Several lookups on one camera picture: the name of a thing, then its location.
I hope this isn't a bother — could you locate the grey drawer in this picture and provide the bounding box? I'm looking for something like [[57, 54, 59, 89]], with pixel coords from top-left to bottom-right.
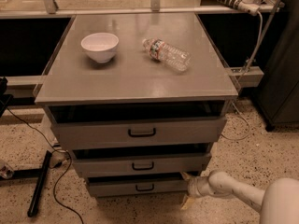
[[51, 118, 226, 150], [73, 153, 211, 177], [87, 173, 187, 197]]

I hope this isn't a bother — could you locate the black device at left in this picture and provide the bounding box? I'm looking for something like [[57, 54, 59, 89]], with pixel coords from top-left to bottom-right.
[[0, 77, 13, 117]]

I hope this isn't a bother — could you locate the black metal floor bar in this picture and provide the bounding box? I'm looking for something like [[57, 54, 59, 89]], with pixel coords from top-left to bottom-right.
[[27, 151, 52, 217]]

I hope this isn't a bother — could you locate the clear plastic water bottle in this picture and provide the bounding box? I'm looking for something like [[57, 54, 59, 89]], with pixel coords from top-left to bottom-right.
[[142, 38, 191, 72]]

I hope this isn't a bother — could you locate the dark cabinet at right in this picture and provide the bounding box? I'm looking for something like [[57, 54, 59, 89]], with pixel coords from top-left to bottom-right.
[[253, 0, 299, 132]]

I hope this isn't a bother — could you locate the grey top drawer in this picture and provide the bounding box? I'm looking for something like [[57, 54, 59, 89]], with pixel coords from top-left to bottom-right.
[[51, 118, 226, 150]]

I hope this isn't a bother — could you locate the black floor cable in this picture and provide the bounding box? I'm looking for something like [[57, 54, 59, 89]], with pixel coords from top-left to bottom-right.
[[6, 106, 85, 224]]

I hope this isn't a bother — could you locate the grey drawer cabinet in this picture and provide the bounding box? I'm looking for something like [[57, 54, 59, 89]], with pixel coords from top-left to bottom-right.
[[34, 12, 239, 199]]

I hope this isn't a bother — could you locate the grey bottom drawer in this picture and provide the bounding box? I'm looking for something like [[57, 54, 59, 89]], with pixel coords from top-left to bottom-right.
[[87, 173, 187, 197]]

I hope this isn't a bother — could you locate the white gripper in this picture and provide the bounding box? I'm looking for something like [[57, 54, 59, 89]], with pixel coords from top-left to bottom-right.
[[180, 172, 215, 210]]

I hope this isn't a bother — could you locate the small object on floor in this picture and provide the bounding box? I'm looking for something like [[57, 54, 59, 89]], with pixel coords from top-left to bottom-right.
[[0, 160, 14, 179]]

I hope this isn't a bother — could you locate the white ceramic bowl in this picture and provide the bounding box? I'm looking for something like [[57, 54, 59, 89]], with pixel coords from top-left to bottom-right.
[[80, 33, 119, 63]]

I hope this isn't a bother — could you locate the white power strip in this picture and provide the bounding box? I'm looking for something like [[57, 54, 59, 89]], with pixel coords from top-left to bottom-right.
[[217, 0, 260, 16]]

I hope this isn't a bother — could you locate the white power cord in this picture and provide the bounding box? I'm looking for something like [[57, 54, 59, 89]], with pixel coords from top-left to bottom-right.
[[238, 10, 264, 79]]

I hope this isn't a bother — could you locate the grey middle drawer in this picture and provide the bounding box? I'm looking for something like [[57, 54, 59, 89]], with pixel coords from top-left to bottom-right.
[[73, 153, 211, 177]]

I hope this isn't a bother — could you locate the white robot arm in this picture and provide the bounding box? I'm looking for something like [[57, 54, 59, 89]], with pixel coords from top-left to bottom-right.
[[180, 170, 299, 224]]

